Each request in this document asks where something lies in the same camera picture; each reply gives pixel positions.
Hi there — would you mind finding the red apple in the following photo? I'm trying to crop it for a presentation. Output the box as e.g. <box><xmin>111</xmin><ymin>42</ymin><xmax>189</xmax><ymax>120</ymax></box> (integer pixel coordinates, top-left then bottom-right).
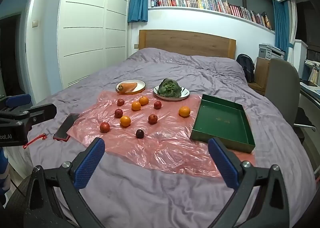
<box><xmin>148</xmin><ymin>114</ymin><xmax>158</xmax><ymax>125</ymax></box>
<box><xmin>99</xmin><ymin>122</ymin><xmax>110</xmax><ymax>133</ymax></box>
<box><xmin>114</xmin><ymin>108</ymin><xmax>123</xmax><ymax>119</ymax></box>
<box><xmin>153</xmin><ymin>101</ymin><xmax>162</xmax><ymax>110</ymax></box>
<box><xmin>117</xmin><ymin>99</ymin><xmax>125</xmax><ymax>106</ymax></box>

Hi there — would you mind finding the orange front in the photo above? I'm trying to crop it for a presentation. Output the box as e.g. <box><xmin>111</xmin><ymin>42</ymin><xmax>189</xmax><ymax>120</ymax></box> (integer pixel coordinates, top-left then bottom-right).
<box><xmin>120</xmin><ymin>115</ymin><xmax>131</xmax><ymax>128</ymax></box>

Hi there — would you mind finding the dark plum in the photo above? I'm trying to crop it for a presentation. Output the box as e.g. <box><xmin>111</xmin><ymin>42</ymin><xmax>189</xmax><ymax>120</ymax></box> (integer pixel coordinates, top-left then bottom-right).
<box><xmin>136</xmin><ymin>129</ymin><xmax>144</xmax><ymax>139</ymax></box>

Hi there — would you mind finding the large orange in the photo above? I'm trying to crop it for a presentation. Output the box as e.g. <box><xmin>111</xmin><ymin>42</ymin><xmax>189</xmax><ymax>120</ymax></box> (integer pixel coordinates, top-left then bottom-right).
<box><xmin>178</xmin><ymin>106</ymin><xmax>191</xmax><ymax>117</ymax></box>

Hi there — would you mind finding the blue sleeved forearm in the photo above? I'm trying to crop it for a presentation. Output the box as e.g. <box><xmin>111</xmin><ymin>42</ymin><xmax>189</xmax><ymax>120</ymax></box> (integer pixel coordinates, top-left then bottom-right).
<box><xmin>0</xmin><ymin>147</ymin><xmax>10</xmax><ymax>207</ymax></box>

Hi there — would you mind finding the black smartphone red case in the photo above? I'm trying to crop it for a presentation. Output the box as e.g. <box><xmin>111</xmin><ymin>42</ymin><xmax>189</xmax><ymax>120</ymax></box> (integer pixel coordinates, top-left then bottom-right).
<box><xmin>53</xmin><ymin>114</ymin><xmax>80</xmax><ymax>142</ymax></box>

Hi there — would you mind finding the purple bed duvet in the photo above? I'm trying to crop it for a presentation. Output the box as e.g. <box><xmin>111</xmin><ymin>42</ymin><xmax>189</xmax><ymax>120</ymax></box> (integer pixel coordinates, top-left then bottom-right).
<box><xmin>27</xmin><ymin>49</ymin><xmax>316</xmax><ymax>227</ymax></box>

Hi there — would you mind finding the pink plastic sheet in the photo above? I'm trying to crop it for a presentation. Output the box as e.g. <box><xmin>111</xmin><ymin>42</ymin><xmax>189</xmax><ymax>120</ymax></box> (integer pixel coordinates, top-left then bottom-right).
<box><xmin>67</xmin><ymin>89</ymin><xmax>256</xmax><ymax>178</ymax></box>

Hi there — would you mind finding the orange carrot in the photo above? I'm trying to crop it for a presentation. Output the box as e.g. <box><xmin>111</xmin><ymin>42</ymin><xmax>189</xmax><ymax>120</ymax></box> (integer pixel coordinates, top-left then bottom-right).
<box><xmin>117</xmin><ymin>82</ymin><xmax>137</xmax><ymax>93</ymax></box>

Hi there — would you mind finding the green rectangular tray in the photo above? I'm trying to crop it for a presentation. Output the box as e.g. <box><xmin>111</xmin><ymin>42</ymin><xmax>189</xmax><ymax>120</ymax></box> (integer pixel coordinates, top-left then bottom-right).
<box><xmin>190</xmin><ymin>94</ymin><xmax>255</xmax><ymax>153</ymax></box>

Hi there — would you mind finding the white plate gold rim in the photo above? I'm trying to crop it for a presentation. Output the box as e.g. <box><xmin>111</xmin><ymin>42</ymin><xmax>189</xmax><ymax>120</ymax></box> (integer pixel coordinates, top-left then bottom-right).
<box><xmin>116</xmin><ymin>79</ymin><xmax>146</xmax><ymax>94</ymax></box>

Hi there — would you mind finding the white wardrobe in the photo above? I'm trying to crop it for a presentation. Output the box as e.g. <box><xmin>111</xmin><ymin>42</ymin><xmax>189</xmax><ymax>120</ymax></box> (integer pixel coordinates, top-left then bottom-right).
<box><xmin>57</xmin><ymin>0</ymin><xmax>129</xmax><ymax>88</ymax></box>

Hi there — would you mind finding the grey office chair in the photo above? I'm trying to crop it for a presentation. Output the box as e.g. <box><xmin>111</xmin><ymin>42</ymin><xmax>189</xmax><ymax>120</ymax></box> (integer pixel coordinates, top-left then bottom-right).
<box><xmin>265</xmin><ymin>59</ymin><xmax>317</xmax><ymax>132</ymax></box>

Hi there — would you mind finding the green leafy vegetable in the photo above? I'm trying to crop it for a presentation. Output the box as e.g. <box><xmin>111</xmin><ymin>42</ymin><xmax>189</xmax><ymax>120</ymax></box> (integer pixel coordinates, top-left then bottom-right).
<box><xmin>157</xmin><ymin>78</ymin><xmax>182</xmax><ymax>98</ymax></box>

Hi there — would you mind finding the wooden nightstand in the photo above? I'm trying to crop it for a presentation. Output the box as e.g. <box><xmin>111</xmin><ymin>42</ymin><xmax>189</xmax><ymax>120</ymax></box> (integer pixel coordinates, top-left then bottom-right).
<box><xmin>248</xmin><ymin>58</ymin><xmax>270</xmax><ymax>96</ymax></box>

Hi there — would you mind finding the white plate dark rim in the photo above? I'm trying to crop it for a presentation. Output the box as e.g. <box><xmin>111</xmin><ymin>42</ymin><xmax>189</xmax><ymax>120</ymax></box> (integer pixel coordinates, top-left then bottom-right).
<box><xmin>153</xmin><ymin>86</ymin><xmax>190</xmax><ymax>101</ymax></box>

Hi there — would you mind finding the left blue curtain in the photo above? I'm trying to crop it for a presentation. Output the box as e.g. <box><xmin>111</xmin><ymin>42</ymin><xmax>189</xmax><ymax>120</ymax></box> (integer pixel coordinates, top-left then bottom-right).
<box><xmin>127</xmin><ymin>0</ymin><xmax>148</xmax><ymax>23</ymax></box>

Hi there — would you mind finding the blue curtain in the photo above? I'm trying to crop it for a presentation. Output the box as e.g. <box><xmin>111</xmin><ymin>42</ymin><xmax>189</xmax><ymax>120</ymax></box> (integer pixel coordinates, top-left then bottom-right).
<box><xmin>127</xmin><ymin>0</ymin><xmax>148</xmax><ymax>23</ymax></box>
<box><xmin>273</xmin><ymin>0</ymin><xmax>292</xmax><ymax>59</ymax></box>

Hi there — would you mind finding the black backpack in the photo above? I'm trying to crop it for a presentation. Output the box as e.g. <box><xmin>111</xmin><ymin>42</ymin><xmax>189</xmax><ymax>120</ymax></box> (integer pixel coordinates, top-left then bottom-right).
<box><xmin>236</xmin><ymin>54</ymin><xmax>255</xmax><ymax>83</ymax></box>

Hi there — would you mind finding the wooden headboard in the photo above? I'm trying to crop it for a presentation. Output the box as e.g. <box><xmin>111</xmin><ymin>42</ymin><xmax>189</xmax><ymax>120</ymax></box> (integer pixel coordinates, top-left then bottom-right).
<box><xmin>139</xmin><ymin>29</ymin><xmax>236</xmax><ymax>59</ymax></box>

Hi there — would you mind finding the row of books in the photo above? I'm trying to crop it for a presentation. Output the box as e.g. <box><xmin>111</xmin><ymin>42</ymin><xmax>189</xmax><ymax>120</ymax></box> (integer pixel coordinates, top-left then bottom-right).
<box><xmin>148</xmin><ymin>0</ymin><xmax>272</xmax><ymax>30</ymax></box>

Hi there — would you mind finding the right blue curtain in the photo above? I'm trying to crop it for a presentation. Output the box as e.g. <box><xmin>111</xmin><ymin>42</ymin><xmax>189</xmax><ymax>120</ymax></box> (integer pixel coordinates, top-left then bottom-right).
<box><xmin>273</xmin><ymin>0</ymin><xmax>292</xmax><ymax>59</ymax></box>

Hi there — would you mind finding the red lanyard strap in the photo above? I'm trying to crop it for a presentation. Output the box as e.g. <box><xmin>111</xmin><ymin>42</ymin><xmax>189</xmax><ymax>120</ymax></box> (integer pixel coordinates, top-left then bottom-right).
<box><xmin>22</xmin><ymin>132</ymin><xmax>56</xmax><ymax>150</ymax></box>

